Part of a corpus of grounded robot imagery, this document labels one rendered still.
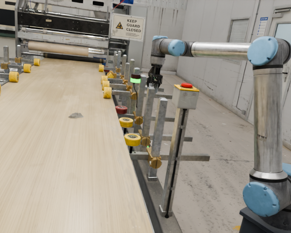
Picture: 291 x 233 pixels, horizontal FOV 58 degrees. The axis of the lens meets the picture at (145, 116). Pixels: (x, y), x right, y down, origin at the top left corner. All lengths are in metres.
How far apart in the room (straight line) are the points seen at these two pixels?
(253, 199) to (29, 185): 0.87
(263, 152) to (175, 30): 9.61
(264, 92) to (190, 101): 0.37
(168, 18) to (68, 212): 10.03
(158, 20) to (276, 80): 9.44
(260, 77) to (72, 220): 0.87
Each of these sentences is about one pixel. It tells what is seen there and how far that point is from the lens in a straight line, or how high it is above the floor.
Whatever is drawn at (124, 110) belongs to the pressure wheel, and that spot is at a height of 0.90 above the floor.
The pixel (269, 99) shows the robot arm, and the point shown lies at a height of 1.19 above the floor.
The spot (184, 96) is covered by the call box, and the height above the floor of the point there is 1.20.
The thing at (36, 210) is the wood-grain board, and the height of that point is 0.90.
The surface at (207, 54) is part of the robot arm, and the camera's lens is 1.54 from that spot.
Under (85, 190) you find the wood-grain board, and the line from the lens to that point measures 0.86.
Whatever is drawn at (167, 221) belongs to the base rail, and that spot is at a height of 0.70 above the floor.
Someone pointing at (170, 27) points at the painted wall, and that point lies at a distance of 10.58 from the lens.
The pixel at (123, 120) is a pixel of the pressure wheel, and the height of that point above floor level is 0.91.
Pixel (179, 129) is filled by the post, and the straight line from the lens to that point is 0.96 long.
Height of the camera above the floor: 1.38
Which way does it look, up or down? 17 degrees down
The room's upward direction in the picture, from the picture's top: 7 degrees clockwise
